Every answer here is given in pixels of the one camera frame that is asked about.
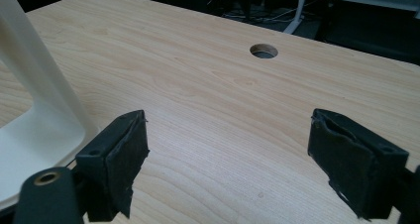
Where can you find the black stand pole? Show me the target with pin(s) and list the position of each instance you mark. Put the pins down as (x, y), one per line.
(247, 2)

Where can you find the white plastic stand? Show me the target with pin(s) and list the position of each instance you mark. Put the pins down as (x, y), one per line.
(36, 111)

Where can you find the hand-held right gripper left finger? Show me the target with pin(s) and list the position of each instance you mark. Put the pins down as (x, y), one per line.
(110, 164)

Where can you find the white metal stand leg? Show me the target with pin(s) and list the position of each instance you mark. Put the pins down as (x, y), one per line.
(297, 12)

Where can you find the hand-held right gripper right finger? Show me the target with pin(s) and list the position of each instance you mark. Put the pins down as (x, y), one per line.
(353, 164)

